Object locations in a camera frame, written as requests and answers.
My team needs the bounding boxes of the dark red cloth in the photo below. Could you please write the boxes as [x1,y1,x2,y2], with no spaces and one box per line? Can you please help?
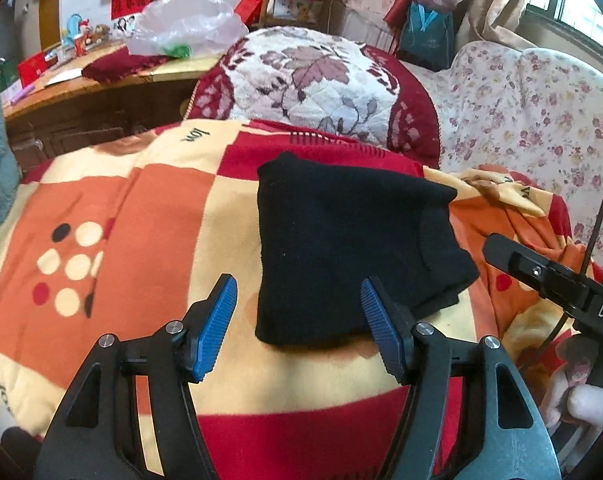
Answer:
[81,42,182,83]

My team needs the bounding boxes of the red orange checkered blanket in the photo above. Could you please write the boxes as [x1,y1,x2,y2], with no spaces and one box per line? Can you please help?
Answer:
[0,119,603,480]

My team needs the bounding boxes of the red box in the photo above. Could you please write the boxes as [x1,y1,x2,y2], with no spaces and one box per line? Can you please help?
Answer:
[17,50,62,86]

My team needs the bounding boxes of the white paper sheet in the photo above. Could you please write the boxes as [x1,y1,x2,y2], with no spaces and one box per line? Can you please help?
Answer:
[44,67,84,86]

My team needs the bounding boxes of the black pants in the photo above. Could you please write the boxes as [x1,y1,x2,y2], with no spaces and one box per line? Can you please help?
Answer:
[254,151,479,347]

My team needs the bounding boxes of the beige curtain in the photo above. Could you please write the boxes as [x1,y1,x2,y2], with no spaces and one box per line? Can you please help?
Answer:
[469,0,562,51]

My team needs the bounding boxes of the red wall banner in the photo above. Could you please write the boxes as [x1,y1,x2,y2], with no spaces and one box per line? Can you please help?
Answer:
[110,0,163,20]

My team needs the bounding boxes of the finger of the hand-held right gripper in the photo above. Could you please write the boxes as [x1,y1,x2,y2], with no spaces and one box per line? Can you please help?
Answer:
[482,232,589,311]

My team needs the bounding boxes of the black cable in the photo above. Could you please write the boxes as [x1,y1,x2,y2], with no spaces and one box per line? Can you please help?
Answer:
[524,174,603,368]

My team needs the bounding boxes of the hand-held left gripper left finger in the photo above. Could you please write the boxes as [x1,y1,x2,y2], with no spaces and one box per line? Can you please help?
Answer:
[34,272,239,480]

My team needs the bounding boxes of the teal gift bag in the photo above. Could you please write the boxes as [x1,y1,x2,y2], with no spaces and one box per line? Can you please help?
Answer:
[399,2,455,71]

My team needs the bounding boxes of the white rose-print sofa cover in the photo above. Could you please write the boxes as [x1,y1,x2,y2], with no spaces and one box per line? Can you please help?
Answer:
[421,40,603,261]

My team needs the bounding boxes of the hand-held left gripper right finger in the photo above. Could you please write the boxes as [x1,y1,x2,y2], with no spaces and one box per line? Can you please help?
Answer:
[360,276,562,480]

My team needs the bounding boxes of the wooden desk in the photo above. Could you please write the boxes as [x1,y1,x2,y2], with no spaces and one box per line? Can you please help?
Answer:
[1,52,222,171]

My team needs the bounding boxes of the red gift bag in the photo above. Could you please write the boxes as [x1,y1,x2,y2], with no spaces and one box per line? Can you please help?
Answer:
[234,0,264,26]

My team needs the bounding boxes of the green bag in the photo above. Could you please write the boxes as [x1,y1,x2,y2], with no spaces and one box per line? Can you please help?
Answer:
[0,57,19,93]

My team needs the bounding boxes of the person's right hand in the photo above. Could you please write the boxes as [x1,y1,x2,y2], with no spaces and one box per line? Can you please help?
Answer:
[541,337,603,471]

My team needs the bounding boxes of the colourful toy figurine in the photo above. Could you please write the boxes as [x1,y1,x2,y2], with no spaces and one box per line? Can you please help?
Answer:
[61,12,94,57]

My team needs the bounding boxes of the red white leaf-print cushion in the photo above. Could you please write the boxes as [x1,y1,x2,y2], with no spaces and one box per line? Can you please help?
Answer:
[188,26,442,168]

